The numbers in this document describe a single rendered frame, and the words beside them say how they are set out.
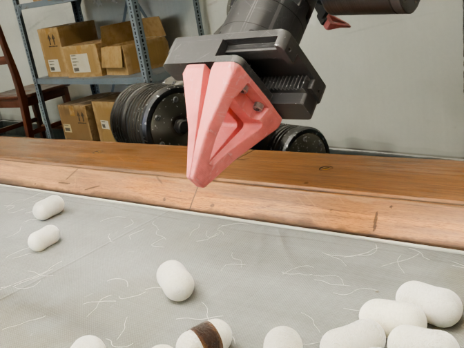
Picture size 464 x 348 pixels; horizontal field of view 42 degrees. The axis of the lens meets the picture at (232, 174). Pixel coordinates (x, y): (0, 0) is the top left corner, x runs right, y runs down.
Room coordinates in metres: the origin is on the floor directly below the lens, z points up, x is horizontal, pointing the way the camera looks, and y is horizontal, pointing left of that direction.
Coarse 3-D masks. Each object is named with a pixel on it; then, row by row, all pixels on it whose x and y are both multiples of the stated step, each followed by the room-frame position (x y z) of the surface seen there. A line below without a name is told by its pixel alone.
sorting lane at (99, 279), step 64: (0, 192) 0.70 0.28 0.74; (0, 256) 0.49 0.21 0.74; (64, 256) 0.47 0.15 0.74; (128, 256) 0.45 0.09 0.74; (192, 256) 0.43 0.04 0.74; (256, 256) 0.41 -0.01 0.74; (320, 256) 0.39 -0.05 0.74; (384, 256) 0.37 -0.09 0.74; (448, 256) 0.36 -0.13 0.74; (0, 320) 0.37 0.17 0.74; (64, 320) 0.36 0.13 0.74; (128, 320) 0.35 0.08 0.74; (192, 320) 0.33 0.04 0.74; (256, 320) 0.32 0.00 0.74; (320, 320) 0.31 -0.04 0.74
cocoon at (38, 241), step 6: (42, 228) 0.50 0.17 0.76; (48, 228) 0.50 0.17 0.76; (54, 228) 0.50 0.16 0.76; (30, 234) 0.49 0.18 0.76; (36, 234) 0.49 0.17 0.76; (42, 234) 0.49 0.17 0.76; (48, 234) 0.49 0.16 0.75; (54, 234) 0.50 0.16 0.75; (30, 240) 0.48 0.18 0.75; (36, 240) 0.48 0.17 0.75; (42, 240) 0.48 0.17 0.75; (48, 240) 0.49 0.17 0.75; (54, 240) 0.49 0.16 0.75; (30, 246) 0.48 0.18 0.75; (36, 246) 0.48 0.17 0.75; (42, 246) 0.48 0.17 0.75
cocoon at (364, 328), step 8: (360, 320) 0.27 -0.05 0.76; (368, 320) 0.27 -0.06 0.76; (336, 328) 0.27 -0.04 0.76; (344, 328) 0.27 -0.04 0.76; (352, 328) 0.27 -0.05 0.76; (360, 328) 0.27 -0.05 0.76; (368, 328) 0.26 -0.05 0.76; (376, 328) 0.27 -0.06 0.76; (328, 336) 0.26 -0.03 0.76; (336, 336) 0.26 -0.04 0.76; (344, 336) 0.26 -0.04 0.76; (352, 336) 0.26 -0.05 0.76; (360, 336) 0.26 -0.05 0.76; (368, 336) 0.26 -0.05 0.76; (376, 336) 0.26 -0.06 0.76; (384, 336) 0.26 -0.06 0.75; (320, 344) 0.27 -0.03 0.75; (328, 344) 0.26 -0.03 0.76; (336, 344) 0.26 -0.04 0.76; (344, 344) 0.26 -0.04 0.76; (352, 344) 0.26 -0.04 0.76; (360, 344) 0.26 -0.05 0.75; (368, 344) 0.26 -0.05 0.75; (376, 344) 0.26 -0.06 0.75; (384, 344) 0.26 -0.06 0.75
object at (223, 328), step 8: (208, 320) 0.30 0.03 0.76; (216, 320) 0.30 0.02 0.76; (216, 328) 0.29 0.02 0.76; (224, 328) 0.29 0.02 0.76; (184, 336) 0.29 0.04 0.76; (192, 336) 0.29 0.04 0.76; (224, 336) 0.29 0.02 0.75; (232, 336) 0.29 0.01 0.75; (176, 344) 0.29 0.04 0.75; (184, 344) 0.28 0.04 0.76; (192, 344) 0.28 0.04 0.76; (200, 344) 0.28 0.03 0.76; (224, 344) 0.29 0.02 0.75
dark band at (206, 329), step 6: (204, 324) 0.29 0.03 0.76; (210, 324) 0.29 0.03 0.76; (192, 330) 0.29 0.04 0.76; (198, 330) 0.29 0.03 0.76; (204, 330) 0.29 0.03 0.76; (210, 330) 0.29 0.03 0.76; (216, 330) 0.29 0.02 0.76; (198, 336) 0.28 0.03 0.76; (204, 336) 0.29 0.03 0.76; (210, 336) 0.29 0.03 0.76; (216, 336) 0.29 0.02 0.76; (204, 342) 0.28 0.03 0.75; (210, 342) 0.28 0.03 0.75; (216, 342) 0.29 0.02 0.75
